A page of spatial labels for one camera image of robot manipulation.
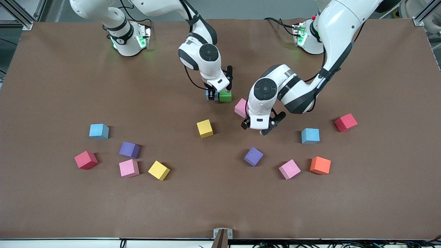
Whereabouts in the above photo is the yellow foam cube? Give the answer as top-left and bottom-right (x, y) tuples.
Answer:
(148, 160), (171, 181)
(196, 119), (214, 139)

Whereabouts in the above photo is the pink foam cube with dents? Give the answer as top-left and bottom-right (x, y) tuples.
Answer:
(278, 159), (301, 180)

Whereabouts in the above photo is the purple foam cube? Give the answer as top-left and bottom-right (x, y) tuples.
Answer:
(119, 141), (141, 159)
(244, 147), (264, 167)

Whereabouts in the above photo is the orange foam cube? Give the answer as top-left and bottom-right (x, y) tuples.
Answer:
(309, 156), (331, 175)

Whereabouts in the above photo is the large table mat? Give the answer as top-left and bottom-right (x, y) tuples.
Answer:
(0, 18), (441, 240)

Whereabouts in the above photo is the red foam cube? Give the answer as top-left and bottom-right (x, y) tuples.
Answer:
(334, 113), (358, 133)
(74, 150), (99, 170)

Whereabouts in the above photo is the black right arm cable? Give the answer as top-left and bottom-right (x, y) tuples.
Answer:
(177, 0), (209, 92)

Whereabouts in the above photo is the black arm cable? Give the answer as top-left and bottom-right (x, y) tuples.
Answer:
(305, 21), (366, 114)
(177, 0), (209, 92)

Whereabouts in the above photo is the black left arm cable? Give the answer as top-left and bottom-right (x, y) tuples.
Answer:
(305, 21), (366, 114)

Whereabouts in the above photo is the metal mount bracket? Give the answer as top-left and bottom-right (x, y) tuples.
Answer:
(213, 228), (233, 248)

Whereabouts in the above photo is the black floor cable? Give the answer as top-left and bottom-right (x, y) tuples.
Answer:
(198, 235), (441, 248)

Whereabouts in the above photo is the aluminium frame profile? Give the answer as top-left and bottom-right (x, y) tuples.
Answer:
(0, 0), (47, 31)
(412, 0), (441, 27)

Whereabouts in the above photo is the white table edge rail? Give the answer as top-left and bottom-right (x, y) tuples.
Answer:
(0, 238), (441, 248)

